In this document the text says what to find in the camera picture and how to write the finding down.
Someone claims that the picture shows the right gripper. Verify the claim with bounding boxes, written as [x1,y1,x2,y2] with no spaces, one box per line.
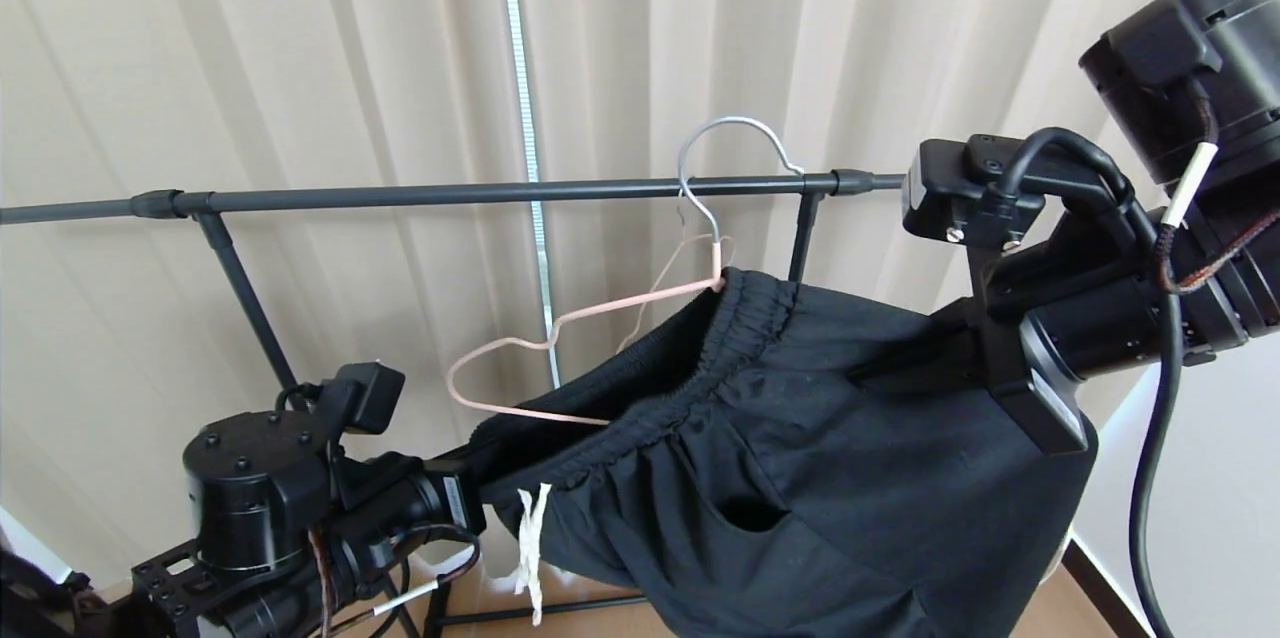
[848,243,1219,456]

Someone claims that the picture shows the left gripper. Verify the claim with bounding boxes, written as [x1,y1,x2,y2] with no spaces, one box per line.
[380,468,489,564]

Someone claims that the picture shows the black shorts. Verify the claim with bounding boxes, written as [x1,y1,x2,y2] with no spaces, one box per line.
[470,266,1099,638]

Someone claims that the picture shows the pink clothes hanger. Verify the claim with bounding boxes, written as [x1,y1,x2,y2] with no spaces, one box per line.
[615,201,738,354]
[447,115,806,427]

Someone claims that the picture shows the black clothes rack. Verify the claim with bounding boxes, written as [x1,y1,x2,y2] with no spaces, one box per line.
[0,170,906,638]

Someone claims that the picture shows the beige curtain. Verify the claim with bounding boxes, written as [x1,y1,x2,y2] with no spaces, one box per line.
[0,0,1280,599]

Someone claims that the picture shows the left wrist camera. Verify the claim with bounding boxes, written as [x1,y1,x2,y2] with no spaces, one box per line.
[315,362,406,509]

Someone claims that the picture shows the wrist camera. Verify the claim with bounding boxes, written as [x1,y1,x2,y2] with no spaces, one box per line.
[900,133,1136,299]
[315,362,406,509]

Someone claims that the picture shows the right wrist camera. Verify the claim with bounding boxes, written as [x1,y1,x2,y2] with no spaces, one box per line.
[900,133,1136,299]

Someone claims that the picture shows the black cable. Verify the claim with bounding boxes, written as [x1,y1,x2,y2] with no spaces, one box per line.
[985,126,1191,638]

